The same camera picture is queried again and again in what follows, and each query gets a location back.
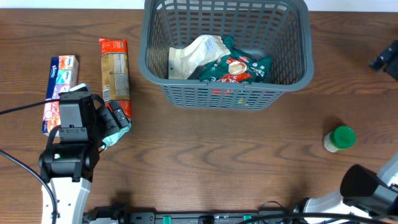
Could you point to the orange biscuit packet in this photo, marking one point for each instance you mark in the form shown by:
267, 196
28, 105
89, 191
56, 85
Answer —
115, 73

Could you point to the teal small sachet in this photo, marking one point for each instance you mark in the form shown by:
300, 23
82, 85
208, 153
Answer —
114, 138

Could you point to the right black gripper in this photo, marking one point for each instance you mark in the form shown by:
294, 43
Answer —
385, 58

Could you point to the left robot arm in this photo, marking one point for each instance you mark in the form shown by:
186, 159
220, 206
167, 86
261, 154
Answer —
67, 171

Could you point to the grey plastic basket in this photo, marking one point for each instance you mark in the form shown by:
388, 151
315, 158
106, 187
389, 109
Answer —
279, 29

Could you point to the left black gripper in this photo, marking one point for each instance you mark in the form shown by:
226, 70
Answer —
110, 116

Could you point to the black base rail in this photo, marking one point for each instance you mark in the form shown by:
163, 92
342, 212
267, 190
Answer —
118, 213

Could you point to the green Nescafe bag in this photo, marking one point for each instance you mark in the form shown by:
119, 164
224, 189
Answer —
237, 67

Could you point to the Kleenex tissue multipack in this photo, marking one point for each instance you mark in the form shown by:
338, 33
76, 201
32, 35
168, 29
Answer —
63, 76

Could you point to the green lid jar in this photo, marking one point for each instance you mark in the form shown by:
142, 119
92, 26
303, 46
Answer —
339, 139

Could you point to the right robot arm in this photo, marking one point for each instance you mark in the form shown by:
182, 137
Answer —
363, 193

